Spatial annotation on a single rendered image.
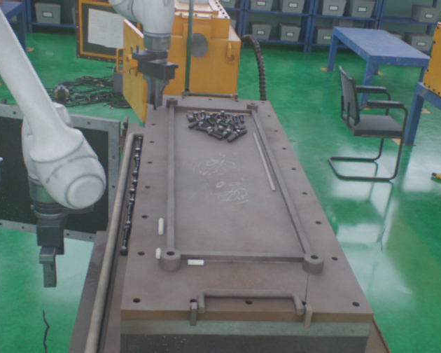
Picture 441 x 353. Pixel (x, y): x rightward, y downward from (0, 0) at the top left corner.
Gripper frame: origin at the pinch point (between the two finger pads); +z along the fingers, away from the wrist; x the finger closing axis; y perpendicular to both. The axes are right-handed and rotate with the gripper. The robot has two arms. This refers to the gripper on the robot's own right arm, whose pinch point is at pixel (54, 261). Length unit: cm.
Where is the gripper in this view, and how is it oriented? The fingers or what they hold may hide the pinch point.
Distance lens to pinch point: 142.1
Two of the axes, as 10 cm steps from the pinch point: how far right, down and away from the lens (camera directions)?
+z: -0.9, 9.0, 4.2
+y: -9.9, -0.2, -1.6
